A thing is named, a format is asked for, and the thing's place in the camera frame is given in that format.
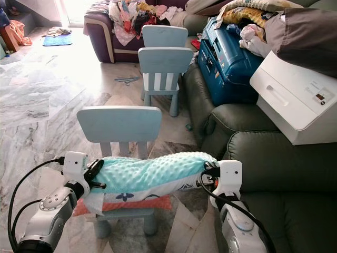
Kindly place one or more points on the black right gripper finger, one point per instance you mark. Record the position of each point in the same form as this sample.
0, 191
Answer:
206, 167

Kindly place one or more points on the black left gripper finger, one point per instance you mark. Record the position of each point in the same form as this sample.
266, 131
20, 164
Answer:
100, 185
96, 168

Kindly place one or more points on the teal dotted pillow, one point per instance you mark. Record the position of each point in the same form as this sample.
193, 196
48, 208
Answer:
152, 168

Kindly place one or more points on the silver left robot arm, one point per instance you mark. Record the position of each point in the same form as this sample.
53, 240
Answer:
45, 221

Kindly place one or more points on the grey-green leather sofa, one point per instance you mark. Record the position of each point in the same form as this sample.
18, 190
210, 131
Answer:
200, 100
284, 163

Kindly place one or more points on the light blue child chair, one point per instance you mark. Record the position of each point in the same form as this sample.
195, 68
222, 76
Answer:
164, 37
166, 60
118, 124

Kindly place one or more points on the red flat seat cushion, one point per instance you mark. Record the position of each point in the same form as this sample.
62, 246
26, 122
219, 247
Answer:
158, 203

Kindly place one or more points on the blue hard-shell suitcase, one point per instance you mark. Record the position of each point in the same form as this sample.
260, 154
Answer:
229, 68

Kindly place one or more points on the small red item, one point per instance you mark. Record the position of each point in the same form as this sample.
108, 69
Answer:
195, 45

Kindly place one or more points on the blue floor mat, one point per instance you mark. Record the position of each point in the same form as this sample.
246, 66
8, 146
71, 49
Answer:
57, 40

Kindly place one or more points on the white and pink cloth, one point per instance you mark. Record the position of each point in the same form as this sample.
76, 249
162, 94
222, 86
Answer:
253, 37

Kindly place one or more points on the crumpled pale cloth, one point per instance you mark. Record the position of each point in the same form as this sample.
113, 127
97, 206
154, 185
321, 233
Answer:
55, 31

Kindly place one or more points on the pile of mixed clothes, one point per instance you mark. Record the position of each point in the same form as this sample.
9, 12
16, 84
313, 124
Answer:
126, 21

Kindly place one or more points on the brown wooden furniture piece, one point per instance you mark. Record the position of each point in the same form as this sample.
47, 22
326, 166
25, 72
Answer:
10, 39

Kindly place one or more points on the orange cloth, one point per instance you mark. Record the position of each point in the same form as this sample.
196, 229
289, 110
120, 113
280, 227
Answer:
21, 31

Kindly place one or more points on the yellow patterned blanket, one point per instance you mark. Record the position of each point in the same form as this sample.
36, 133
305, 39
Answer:
242, 15

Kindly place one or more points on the beige cushion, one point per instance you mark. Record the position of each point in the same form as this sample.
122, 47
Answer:
208, 6

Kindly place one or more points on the grey-brown cushion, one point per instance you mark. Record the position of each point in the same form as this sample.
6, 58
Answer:
305, 37

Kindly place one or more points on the dark blue bag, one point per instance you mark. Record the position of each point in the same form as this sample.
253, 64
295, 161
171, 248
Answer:
4, 18

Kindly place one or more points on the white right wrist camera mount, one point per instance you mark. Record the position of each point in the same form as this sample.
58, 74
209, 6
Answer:
233, 176

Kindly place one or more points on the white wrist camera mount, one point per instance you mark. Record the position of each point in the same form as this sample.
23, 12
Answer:
75, 166
233, 176

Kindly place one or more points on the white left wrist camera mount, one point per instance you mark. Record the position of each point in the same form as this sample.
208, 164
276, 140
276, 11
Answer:
75, 166

